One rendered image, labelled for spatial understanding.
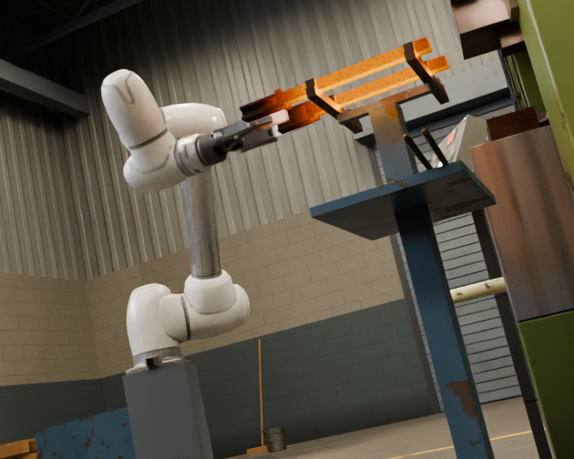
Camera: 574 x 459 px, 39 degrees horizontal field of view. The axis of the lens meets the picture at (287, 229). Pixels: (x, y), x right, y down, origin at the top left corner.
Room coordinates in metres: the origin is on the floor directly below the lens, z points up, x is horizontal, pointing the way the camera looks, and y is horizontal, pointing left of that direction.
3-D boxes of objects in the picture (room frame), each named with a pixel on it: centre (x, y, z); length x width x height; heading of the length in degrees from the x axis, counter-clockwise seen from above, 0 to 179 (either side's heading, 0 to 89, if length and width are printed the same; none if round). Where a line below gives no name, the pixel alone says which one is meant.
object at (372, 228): (1.65, -0.26, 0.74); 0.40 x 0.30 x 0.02; 160
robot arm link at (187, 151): (1.82, 0.17, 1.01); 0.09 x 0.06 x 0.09; 159
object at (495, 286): (2.54, -0.59, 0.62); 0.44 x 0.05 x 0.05; 77
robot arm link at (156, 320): (2.62, 0.48, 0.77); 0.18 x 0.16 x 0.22; 105
